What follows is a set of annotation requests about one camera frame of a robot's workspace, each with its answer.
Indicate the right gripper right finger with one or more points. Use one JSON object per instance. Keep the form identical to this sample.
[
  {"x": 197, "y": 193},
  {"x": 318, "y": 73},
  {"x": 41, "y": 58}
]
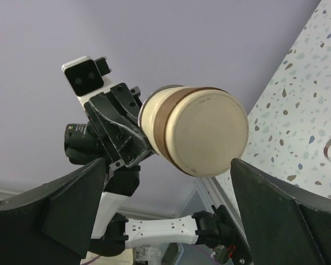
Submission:
[{"x": 283, "y": 224}]

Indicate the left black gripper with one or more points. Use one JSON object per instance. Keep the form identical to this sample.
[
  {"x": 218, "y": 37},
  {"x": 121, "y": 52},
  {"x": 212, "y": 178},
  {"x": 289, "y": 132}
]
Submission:
[{"x": 107, "y": 138}]

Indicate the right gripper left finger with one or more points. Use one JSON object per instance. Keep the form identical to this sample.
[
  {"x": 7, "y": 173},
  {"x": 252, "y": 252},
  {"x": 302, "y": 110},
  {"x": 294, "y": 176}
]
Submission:
[{"x": 52, "y": 223}]

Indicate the steel cup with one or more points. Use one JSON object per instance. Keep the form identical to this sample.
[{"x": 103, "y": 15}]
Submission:
[{"x": 199, "y": 130}]

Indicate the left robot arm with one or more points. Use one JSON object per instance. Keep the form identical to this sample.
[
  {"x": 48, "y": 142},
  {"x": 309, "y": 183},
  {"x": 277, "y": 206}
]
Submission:
[{"x": 113, "y": 134}]

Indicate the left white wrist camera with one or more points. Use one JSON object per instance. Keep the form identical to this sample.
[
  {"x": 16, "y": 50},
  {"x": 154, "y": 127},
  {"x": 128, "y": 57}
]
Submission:
[{"x": 88, "y": 77}]

